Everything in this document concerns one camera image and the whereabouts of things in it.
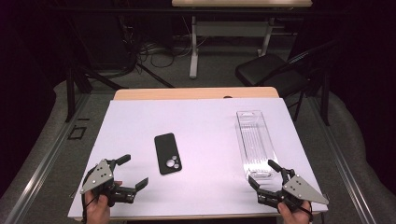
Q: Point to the black folding chair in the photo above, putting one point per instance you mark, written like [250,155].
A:
[267,71]

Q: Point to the white board sheet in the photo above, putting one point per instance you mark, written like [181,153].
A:
[205,124]

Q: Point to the aluminium floor rail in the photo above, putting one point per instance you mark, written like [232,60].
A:
[345,174]
[40,168]

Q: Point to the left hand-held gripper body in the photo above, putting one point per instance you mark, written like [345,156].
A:
[98,177]

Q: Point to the white-legged background desk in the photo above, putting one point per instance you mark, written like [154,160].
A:
[193,62]

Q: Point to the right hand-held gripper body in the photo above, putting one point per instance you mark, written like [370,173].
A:
[299,188]

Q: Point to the person's right hand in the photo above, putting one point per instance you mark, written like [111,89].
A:
[295,217]

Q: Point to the light wooden table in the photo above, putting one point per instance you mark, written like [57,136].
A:
[193,93]

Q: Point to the black phone case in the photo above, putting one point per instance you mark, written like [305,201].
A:
[166,149]

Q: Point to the clear plastic packaging box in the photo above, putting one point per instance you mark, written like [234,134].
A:
[253,137]

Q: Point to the person's left hand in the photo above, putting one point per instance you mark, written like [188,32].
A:
[98,211]

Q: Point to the black metal stand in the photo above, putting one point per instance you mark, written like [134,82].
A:
[70,93]

